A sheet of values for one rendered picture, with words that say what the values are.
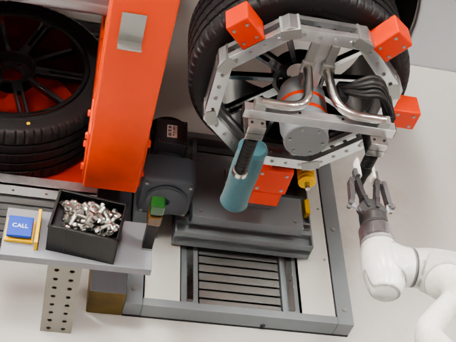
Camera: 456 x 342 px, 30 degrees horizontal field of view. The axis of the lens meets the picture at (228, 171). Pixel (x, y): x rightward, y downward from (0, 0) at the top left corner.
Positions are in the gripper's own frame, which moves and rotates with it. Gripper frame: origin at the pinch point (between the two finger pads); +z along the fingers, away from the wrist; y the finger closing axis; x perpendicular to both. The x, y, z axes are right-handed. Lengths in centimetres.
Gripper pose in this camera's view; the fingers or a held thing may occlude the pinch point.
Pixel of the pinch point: (364, 169)
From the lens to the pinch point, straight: 240.8
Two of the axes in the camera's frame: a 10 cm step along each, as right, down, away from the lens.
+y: 9.7, 1.3, 1.9
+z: -0.3, -7.5, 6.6
